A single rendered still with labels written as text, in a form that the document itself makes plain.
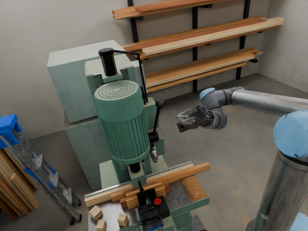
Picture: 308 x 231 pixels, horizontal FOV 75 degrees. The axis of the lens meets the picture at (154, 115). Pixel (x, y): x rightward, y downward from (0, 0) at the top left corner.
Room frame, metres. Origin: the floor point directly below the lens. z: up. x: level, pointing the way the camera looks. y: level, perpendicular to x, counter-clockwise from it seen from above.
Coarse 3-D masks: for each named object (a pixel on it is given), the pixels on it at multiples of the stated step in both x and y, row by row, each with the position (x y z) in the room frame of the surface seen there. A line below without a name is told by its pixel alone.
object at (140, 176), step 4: (140, 164) 0.71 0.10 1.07; (128, 168) 0.70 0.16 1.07; (140, 172) 0.66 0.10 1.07; (132, 176) 0.64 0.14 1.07; (136, 176) 0.64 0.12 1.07; (140, 176) 0.64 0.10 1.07; (144, 176) 0.64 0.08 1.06; (132, 180) 0.63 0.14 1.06; (136, 180) 0.63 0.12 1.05; (140, 180) 0.64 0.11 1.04; (144, 180) 0.64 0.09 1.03; (132, 184) 0.63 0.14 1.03; (136, 184) 0.63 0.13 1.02; (144, 184) 0.64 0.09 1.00
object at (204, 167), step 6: (192, 168) 0.76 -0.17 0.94; (198, 168) 0.75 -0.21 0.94; (204, 168) 0.76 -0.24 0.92; (174, 174) 0.73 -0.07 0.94; (180, 174) 0.73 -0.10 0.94; (186, 174) 0.74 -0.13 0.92; (192, 174) 0.74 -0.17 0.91; (156, 180) 0.71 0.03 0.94; (162, 180) 0.70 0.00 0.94; (168, 180) 0.71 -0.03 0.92; (174, 180) 0.72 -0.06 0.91; (120, 192) 0.66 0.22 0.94; (114, 198) 0.64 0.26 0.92; (120, 198) 0.65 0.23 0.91
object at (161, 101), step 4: (156, 100) 0.65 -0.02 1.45; (160, 100) 0.65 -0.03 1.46; (156, 104) 0.64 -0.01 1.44; (160, 104) 0.64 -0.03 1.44; (156, 112) 0.69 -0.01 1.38; (156, 116) 0.70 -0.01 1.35; (156, 120) 0.72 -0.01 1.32; (156, 124) 0.75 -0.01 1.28; (148, 132) 0.86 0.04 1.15; (152, 132) 0.85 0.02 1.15; (156, 132) 0.85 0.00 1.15; (148, 136) 0.84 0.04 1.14; (152, 136) 0.83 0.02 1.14; (156, 136) 0.83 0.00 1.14; (152, 140) 0.82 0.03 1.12; (156, 140) 0.83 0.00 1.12
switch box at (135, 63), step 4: (136, 60) 1.07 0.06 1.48; (136, 64) 1.01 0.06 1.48; (136, 68) 0.98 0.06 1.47; (136, 72) 0.98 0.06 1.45; (140, 72) 0.98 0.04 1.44; (136, 76) 0.98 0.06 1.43; (140, 76) 0.98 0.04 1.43; (144, 76) 0.99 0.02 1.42; (140, 80) 0.98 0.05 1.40; (144, 80) 0.99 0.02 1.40; (140, 84) 0.98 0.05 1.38
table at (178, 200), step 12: (180, 180) 0.72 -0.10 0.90; (168, 192) 0.65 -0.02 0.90; (180, 192) 0.64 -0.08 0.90; (96, 204) 0.64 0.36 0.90; (108, 204) 0.63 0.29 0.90; (120, 204) 0.62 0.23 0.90; (168, 204) 0.59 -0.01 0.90; (180, 204) 0.58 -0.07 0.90; (192, 204) 0.58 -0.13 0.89; (204, 204) 0.59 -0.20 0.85; (108, 216) 0.57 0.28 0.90; (132, 216) 0.55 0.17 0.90; (108, 228) 0.51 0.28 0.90; (120, 228) 0.50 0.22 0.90; (132, 228) 0.50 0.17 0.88
